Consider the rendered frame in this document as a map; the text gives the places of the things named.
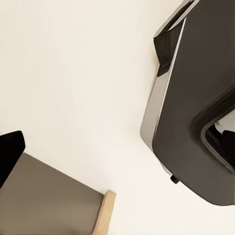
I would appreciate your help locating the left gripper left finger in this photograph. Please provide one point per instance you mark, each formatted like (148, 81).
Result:
(12, 145)

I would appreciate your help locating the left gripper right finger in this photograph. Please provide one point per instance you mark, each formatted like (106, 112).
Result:
(227, 146)

